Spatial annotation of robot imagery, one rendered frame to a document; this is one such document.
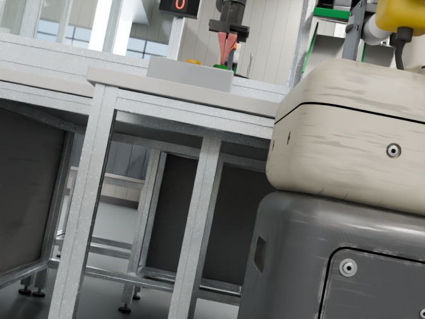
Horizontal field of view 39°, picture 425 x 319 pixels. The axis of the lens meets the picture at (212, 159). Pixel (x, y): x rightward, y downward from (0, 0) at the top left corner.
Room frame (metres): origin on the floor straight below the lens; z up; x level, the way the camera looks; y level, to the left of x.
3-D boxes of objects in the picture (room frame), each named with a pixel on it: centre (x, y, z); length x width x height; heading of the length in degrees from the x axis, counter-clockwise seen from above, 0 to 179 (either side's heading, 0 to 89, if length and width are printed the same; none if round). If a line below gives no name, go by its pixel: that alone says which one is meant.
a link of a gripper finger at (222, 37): (1.47, 0.01, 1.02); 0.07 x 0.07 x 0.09; 88
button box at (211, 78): (1.48, 0.09, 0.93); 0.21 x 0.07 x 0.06; 88
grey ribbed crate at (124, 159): (3.76, 0.56, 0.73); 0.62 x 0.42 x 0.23; 88
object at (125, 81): (1.50, -0.17, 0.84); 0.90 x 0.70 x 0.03; 91
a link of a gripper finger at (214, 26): (1.47, 0.03, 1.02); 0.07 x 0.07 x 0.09; 88
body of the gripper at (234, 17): (1.47, 0.02, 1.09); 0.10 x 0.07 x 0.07; 88
